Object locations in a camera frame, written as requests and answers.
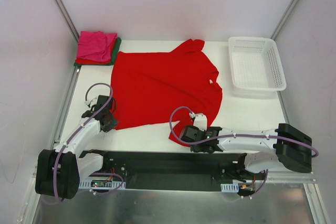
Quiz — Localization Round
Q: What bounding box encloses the folded pink t shirt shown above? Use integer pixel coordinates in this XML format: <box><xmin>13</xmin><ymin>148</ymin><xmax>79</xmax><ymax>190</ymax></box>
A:
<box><xmin>76</xmin><ymin>31</ymin><xmax>118</xmax><ymax>62</ymax></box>

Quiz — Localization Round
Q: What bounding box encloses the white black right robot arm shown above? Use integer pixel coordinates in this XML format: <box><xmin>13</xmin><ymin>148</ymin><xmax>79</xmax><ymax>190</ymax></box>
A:
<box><xmin>179</xmin><ymin>123</ymin><xmax>317</xmax><ymax>179</ymax></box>

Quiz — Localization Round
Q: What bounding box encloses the white slotted cable duct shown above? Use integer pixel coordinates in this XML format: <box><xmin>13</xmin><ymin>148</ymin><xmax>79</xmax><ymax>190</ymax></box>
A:
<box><xmin>79</xmin><ymin>179</ymin><xmax>126</xmax><ymax>190</ymax></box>

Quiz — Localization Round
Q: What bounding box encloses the folded green t shirt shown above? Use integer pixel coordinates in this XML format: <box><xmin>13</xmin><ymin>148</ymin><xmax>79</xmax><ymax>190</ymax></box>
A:
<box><xmin>73</xmin><ymin>37</ymin><xmax>122</xmax><ymax>67</ymax></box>

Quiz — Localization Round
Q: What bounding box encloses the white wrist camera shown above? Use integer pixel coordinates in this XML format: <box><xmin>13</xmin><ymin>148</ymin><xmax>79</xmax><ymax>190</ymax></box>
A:
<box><xmin>189</xmin><ymin>112</ymin><xmax>207</xmax><ymax>131</ymax></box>
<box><xmin>85</xmin><ymin>97</ymin><xmax>98</xmax><ymax>108</ymax></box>

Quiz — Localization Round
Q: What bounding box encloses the aluminium frame post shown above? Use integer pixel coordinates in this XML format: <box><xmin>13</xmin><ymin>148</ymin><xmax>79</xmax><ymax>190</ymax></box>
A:
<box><xmin>54</xmin><ymin>0</ymin><xmax>79</xmax><ymax>42</ymax></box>
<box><xmin>270</xmin><ymin>0</ymin><xmax>300</xmax><ymax>40</ymax></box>

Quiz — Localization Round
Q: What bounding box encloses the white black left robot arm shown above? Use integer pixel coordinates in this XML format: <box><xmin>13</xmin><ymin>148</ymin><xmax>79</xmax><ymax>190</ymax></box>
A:
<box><xmin>35</xmin><ymin>95</ymin><xmax>118</xmax><ymax>199</ymax></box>

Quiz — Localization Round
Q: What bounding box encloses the aluminium frame post left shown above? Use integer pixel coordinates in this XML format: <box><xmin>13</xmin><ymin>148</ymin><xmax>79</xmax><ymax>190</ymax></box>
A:
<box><xmin>54</xmin><ymin>0</ymin><xmax>79</xmax><ymax>42</ymax></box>

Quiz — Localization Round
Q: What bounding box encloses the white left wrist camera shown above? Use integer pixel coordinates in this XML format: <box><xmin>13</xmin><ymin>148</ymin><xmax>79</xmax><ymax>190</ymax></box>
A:
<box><xmin>85</xmin><ymin>97</ymin><xmax>98</xmax><ymax>108</ymax></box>

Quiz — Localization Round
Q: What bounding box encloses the aluminium frame post right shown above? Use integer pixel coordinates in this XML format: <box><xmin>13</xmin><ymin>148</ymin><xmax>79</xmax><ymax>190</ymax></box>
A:
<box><xmin>270</xmin><ymin>0</ymin><xmax>300</xmax><ymax>40</ymax></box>

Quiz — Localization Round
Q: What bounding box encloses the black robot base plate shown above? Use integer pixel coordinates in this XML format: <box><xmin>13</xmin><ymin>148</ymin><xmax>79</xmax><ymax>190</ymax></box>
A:
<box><xmin>81</xmin><ymin>150</ymin><xmax>266</xmax><ymax>191</ymax></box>

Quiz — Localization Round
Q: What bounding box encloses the white perforated plastic basket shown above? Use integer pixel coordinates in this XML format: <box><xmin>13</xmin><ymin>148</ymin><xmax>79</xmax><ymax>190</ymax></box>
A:
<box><xmin>228</xmin><ymin>36</ymin><xmax>287</xmax><ymax>97</ymax></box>

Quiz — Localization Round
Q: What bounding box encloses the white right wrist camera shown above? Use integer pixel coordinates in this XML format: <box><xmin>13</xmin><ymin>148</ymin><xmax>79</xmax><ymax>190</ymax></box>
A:
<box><xmin>189</xmin><ymin>112</ymin><xmax>207</xmax><ymax>131</ymax></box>

